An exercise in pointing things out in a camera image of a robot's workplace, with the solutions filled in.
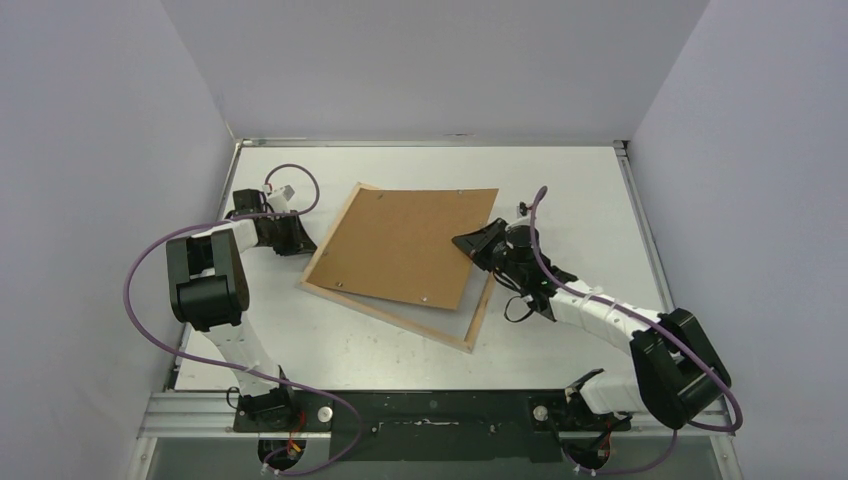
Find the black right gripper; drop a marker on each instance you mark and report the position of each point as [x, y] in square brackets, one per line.
[491, 241]

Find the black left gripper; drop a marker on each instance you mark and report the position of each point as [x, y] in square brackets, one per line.
[300, 242]

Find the white photo paper sheet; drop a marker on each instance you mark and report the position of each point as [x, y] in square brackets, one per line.
[451, 322]

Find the brown frame backing board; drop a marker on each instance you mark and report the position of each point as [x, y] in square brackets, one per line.
[397, 245]

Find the light wooden picture frame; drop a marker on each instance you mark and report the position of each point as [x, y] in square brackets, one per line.
[359, 304]

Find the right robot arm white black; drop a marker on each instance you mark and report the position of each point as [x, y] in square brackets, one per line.
[676, 371]

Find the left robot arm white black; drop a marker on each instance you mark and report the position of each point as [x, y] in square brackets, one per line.
[209, 290]

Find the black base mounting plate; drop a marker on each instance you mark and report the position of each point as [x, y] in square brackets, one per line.
[449, 425]

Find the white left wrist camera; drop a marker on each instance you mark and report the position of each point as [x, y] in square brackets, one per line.
[278, 199]

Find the aluminium front rail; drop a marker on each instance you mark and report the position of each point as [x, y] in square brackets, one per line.
[206, 415]

